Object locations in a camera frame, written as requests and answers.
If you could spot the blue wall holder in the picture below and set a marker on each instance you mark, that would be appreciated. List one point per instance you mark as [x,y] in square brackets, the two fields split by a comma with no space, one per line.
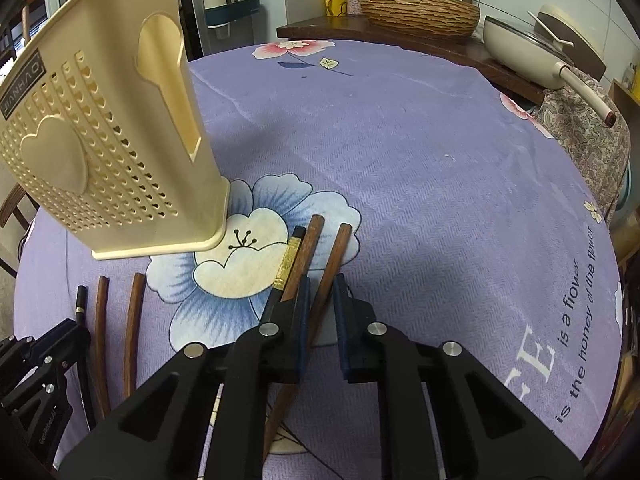
[235,12]

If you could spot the dark wooden counter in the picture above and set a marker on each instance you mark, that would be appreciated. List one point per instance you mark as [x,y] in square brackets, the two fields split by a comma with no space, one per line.
[350,30]

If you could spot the cream frying pan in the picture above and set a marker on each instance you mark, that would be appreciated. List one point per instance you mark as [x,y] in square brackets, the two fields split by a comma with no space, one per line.
[515,45]

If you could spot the yellow cup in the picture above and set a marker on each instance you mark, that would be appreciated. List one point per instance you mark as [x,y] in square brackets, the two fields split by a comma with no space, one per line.
[336,6]

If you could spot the purple floral tablecloth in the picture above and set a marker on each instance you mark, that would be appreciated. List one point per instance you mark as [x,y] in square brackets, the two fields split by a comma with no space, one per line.
[425,185]

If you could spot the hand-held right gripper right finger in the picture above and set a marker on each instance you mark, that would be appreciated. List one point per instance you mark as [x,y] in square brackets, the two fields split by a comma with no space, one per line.
[342,320]

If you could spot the black chopstick gold band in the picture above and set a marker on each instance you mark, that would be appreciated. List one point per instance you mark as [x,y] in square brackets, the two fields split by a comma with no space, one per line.
[290,260]
[79,300]

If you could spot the cream brown rice cooker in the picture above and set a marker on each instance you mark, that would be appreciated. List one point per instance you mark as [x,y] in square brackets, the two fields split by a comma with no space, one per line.
[580,50]

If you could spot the water dispenser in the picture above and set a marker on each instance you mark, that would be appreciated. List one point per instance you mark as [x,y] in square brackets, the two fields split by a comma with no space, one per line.
[197,35]

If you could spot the brown woven wash basin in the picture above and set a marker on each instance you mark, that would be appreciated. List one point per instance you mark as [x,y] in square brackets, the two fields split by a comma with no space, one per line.
[415,10]

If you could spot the patterned floral cloth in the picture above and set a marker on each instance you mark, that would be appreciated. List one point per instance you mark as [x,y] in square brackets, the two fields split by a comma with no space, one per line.
[585,140]

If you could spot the wooden chair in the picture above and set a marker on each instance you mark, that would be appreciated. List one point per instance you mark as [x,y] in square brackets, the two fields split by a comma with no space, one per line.
[12,210]

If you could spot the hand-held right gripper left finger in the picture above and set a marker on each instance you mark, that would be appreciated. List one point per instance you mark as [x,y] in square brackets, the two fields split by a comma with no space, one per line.
[302,320]

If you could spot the cream perforated utensil holder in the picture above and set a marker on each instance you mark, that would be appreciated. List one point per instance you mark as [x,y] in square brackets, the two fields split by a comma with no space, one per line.
[100,160]

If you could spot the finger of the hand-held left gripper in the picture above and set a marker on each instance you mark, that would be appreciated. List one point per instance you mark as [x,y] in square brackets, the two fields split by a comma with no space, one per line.
[45,355]

